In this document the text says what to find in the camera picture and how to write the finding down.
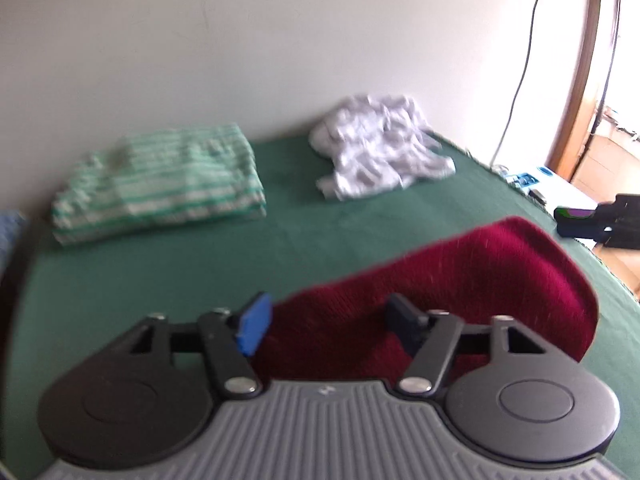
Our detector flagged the blue white patterned cloth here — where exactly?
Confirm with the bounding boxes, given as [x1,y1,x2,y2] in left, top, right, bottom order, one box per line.
[0,210,27,273]

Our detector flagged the green white striped folded shirt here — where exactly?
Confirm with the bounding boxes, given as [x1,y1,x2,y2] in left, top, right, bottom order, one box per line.
[51,122,267,247]

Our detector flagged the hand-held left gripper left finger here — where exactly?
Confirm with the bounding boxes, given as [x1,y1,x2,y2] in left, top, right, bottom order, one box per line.
[127,292,274,401]

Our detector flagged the white crumpled garment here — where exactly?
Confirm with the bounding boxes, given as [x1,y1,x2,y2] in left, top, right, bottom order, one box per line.
[308,94,457,202]

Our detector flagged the wooden door frame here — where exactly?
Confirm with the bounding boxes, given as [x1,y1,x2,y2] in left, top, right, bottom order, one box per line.
[545,0,640,186]

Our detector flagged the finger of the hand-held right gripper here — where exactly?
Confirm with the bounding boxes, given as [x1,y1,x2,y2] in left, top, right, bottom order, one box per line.
[556,224,615,240]
[553,204,601,222]

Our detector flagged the dark red knit sweater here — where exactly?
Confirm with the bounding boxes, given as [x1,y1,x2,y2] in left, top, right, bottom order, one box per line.
[255,216,600,382]

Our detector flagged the black wall cable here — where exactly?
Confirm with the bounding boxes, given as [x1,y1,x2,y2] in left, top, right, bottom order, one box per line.
[490,0,548,168]

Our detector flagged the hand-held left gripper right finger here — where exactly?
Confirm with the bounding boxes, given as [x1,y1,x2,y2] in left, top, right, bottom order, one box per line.
[387,293,543,403]

